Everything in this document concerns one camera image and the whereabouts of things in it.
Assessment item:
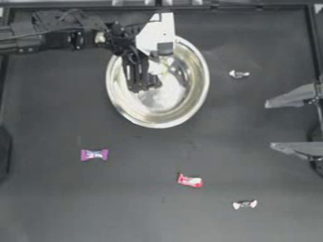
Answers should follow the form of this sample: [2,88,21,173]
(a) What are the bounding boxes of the green candy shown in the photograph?
[160,60,173,78]

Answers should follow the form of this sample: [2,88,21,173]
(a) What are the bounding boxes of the black white Tootsie candy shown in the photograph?
[228,69,250,80]
[232,199,258,211]

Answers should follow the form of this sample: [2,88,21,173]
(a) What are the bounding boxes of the purple candy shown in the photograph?
[80,148,109,163]

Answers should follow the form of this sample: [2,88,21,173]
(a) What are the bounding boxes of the red candy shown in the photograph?
[176,173,204,189]

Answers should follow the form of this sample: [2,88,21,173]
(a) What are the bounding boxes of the steel bowl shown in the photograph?
[104,31,210,130]

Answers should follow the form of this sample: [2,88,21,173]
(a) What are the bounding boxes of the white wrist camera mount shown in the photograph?
[134,12,176,59]

